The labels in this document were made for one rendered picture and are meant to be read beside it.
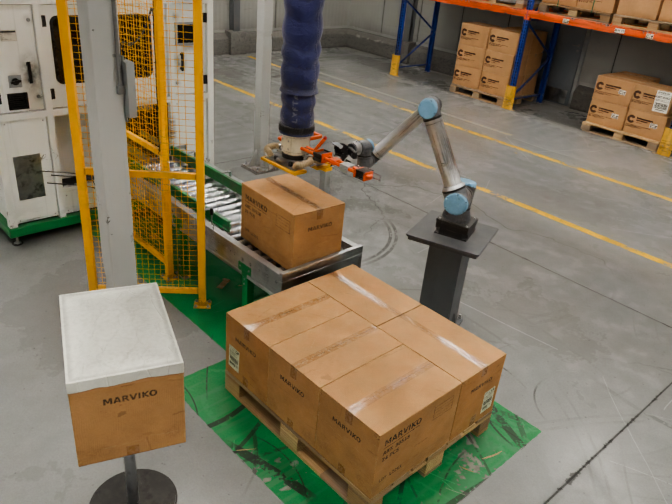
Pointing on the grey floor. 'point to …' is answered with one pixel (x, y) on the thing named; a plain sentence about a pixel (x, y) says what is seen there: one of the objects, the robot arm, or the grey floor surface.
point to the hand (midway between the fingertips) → (331, 155)
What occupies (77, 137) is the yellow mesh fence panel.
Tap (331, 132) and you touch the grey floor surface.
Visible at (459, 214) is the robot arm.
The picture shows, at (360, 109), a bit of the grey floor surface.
